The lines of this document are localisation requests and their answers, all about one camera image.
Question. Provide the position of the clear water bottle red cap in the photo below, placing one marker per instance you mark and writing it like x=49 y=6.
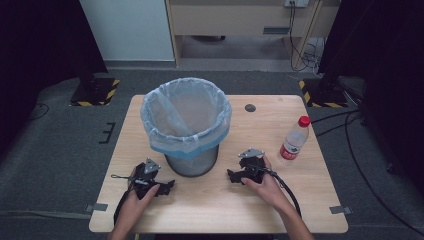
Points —
x=295 y=140

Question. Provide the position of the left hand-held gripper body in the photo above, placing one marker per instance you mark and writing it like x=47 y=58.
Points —
x=146 y=176

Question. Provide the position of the blue plastic bin liner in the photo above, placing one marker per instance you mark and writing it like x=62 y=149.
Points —
x=186 y=113

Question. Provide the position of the grey mesh trash bin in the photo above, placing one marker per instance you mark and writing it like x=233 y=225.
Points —
x=193 y=165

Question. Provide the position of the person's left hand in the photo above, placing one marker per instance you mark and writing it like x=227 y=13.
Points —
x=133 y=208

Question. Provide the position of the black stand base hazard stripes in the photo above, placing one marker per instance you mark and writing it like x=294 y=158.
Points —
x=96 y=93
x=323 y=95

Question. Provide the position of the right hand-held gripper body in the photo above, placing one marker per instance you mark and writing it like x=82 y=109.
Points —
x=253 y=168

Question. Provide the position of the grey tape piece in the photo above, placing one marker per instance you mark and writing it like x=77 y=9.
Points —
x=340 y=210
x=98 y=207

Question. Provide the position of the dark curtain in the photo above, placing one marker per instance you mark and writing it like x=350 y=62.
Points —
x=383 y=66
x=40 y=50

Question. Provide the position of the person's right hand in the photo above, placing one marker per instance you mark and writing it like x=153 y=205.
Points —
x=270 y=191

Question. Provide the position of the grey wall socket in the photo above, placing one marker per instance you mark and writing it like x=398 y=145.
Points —
x=296 y=2

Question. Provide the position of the dark round table grommet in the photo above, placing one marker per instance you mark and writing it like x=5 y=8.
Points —
x=250 y=107

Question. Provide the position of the light wooden desk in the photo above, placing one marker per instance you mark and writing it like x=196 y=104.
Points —
x=233 y=20

